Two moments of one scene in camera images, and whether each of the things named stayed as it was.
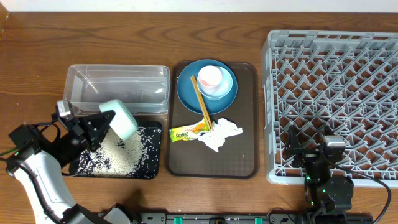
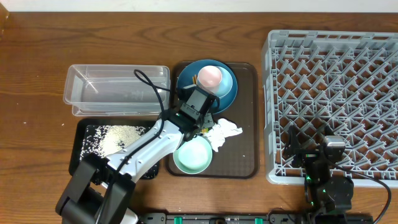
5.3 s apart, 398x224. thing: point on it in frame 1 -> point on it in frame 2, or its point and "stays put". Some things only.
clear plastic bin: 147,88 stays put
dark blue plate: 187,95 stays put
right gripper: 306,155 stays put
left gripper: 74,131 -> 211,116
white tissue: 221,129 stays put
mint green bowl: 123,122 -> 193,156
